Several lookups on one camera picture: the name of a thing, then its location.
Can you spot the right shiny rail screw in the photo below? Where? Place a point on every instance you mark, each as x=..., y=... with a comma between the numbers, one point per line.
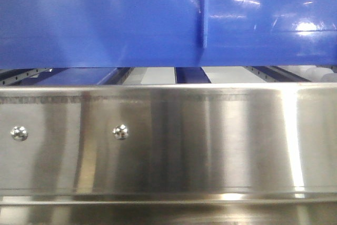
x=120, y=132

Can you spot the shiny rail screw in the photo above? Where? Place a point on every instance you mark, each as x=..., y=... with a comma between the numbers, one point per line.
x=120, y=132
x=19, y=133

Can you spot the perforated metal roller rail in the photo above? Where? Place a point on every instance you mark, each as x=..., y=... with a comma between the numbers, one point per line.
x=266, y=73
x=116, y=77
x=12, y=76

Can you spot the left shiny rail screw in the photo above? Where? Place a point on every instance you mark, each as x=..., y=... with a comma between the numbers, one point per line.
x=19, y=133

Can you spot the large blue plastic bin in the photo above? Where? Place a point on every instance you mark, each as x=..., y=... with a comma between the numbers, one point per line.
x=176, y=33

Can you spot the centre perforated metal roller rail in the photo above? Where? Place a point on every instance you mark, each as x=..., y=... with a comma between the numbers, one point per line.
x=116, y=77

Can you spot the right perforated metal roller rail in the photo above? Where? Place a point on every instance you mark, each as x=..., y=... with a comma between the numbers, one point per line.
x=266, y=73

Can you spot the stainless steel rack front rail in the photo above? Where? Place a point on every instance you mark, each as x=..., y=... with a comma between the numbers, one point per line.
x=195, y=154

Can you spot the left perforated metal roller rail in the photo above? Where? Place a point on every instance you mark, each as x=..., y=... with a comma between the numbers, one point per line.
x=12, y=76

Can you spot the white roller wheels track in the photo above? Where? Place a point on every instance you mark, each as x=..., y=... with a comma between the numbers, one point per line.
x=312, y=73

